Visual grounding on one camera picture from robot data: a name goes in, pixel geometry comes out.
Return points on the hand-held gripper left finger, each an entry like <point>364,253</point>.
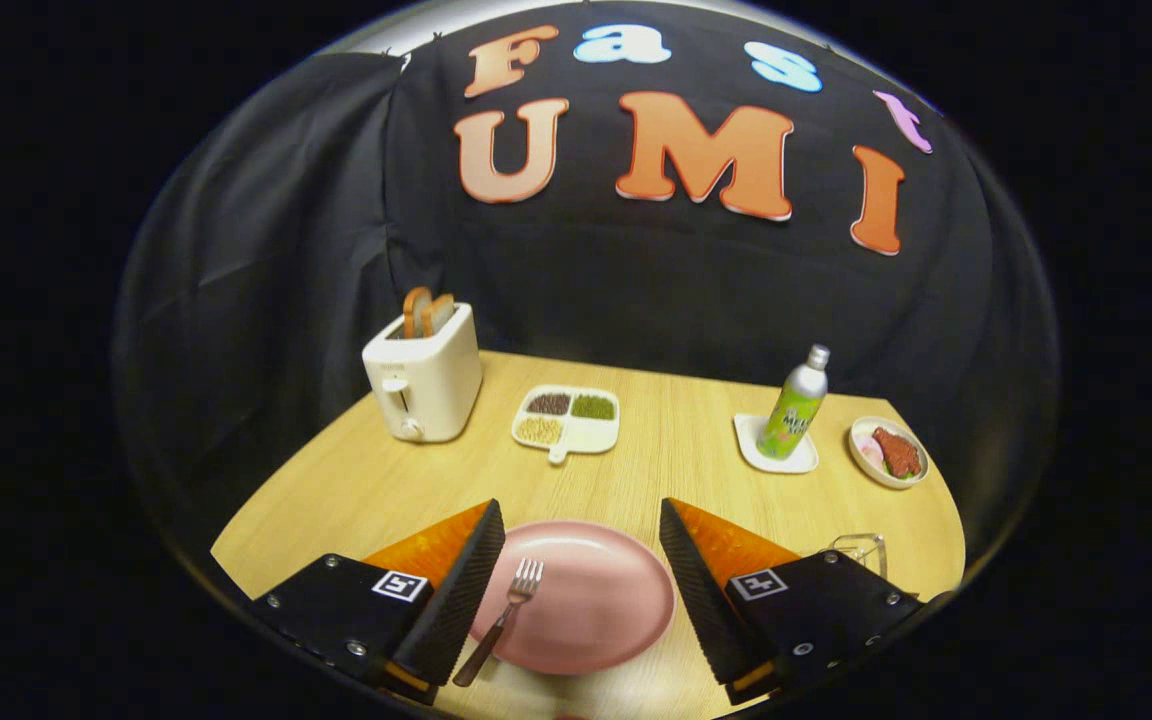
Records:
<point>456,610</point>

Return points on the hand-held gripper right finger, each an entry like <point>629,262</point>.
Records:
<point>711,620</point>

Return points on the pink round plate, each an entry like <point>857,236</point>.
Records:
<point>596,600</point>

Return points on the perforated metal basket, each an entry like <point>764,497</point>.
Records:
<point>871,545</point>

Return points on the white square coaster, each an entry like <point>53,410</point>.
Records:
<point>748,440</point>

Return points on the pile of yellow beans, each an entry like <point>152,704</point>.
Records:
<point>540,430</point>

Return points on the white divided dish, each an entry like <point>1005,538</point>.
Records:
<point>596,437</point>

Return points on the white oval food plate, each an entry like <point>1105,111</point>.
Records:
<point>876,480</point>

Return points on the white toaster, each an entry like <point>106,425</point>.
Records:
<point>436,385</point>

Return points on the pile of dark beans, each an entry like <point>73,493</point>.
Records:
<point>549,404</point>

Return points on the pink ham slice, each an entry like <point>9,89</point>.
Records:
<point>874,458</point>

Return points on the silver green soda bottle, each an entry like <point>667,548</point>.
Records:
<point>794,405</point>

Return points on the pale purple ham slice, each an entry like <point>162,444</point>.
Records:
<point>868,442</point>

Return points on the pile of green beans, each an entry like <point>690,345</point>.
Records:
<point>593,407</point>

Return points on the brown meat piece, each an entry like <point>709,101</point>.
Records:
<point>898,452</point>

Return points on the brown bread slice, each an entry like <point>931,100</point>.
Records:
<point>442,312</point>
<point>414,312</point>

